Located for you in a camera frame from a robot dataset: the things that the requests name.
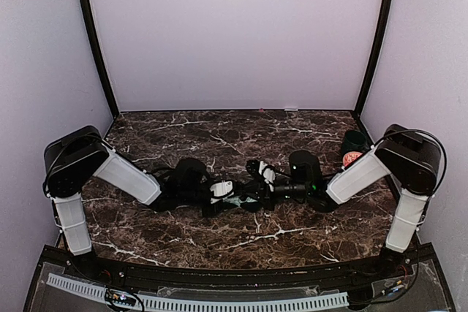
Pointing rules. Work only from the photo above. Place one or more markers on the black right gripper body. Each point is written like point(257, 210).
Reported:
point(267, 195)

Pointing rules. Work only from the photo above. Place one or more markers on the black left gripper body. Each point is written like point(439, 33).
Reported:
point(206, 204)

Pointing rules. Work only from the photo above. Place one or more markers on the black and mint umbrella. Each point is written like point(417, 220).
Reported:
point(243, 202)

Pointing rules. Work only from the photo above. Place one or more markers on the dark green mug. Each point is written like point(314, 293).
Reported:
point(354, 141)

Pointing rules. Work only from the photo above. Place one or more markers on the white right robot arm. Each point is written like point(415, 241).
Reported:
point(415, 158)

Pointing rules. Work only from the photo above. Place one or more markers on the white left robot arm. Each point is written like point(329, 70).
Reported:
point(70, 162)

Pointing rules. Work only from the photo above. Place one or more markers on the orange patterned ceramic bowl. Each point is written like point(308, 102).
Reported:
point(349, 157)

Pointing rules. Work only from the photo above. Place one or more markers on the grey slotted cable duct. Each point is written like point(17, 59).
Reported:
point(175, 299)

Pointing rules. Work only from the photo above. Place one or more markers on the black front table rail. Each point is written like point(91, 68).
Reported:
point(351, 274)

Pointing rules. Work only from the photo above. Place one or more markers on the black right corner post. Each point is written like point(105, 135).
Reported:
point(374, 56)

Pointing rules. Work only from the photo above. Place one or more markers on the black corner post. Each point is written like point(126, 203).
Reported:
point(374, 56)
point(99, 62)

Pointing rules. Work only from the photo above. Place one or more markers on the black left corner post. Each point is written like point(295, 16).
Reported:
point(99, 62)

